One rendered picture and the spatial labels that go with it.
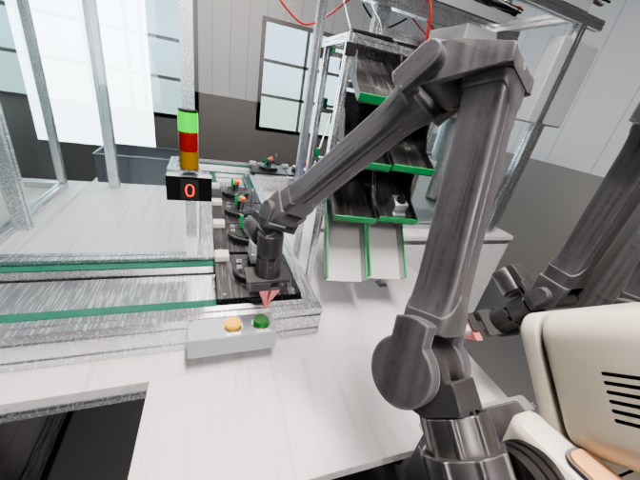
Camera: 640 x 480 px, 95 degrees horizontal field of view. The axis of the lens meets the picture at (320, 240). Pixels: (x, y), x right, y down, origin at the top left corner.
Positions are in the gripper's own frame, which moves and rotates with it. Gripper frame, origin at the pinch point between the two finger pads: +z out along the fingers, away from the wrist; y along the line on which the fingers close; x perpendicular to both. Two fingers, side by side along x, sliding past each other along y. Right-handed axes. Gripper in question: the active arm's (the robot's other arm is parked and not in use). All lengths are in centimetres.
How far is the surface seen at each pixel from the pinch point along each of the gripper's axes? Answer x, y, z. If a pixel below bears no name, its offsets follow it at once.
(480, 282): -68, -177, 55
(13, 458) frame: -25, 74, 74
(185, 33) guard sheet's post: -35, 17, -57
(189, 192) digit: -31.1, 17.4, -17.9
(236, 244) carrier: -41.4, 2.4, 4.5
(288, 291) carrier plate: -11.2, -9.4, 5.3
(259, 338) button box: 2.7, 1.3, 8.4
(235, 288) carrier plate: -14.9, 5.4, 5.1
